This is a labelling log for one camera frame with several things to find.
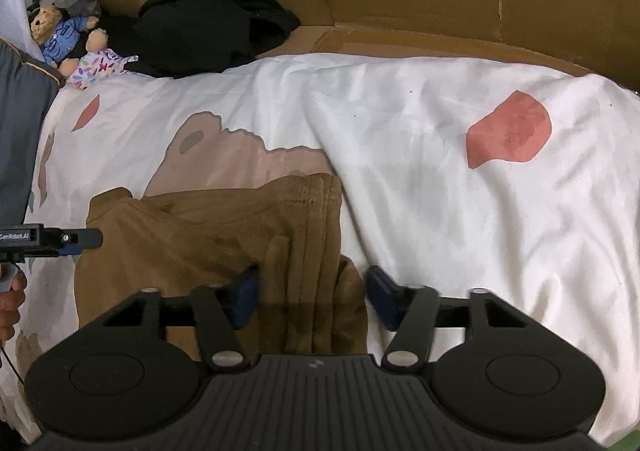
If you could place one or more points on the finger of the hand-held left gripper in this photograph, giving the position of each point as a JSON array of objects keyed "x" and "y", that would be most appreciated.
[{"x": 82, "y": 237}]

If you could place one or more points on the person's left hand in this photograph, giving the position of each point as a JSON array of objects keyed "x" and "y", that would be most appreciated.
[{"x": 11, "y": 306}]

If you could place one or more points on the white bear-print blanket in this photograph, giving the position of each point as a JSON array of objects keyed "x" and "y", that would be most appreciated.
[{"x": 425, "y": 211}]

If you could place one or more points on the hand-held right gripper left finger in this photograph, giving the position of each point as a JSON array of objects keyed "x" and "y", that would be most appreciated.
[{"x": 247, "y": 298}]

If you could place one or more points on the black clothing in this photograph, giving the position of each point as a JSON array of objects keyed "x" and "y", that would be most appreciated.
[{"x": 200, "y": 26}]

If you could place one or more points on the floral cloth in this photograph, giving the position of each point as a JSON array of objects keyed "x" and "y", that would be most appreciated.
[{"x": 97, "y": 66}]

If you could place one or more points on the grey cushion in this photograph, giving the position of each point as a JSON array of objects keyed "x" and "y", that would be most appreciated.
[{"x": 20, "y": 131}]

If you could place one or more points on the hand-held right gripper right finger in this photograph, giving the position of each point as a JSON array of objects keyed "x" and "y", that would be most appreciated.
[{"x": 382, "y": 298}]

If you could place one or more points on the teddy bear in blue shirt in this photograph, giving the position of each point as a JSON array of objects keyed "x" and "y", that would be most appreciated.
[{"x": 62, "y": 33}]

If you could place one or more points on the brown t-shirt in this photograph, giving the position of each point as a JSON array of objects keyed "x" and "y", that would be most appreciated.
[{"x": 200, "y": 231}]

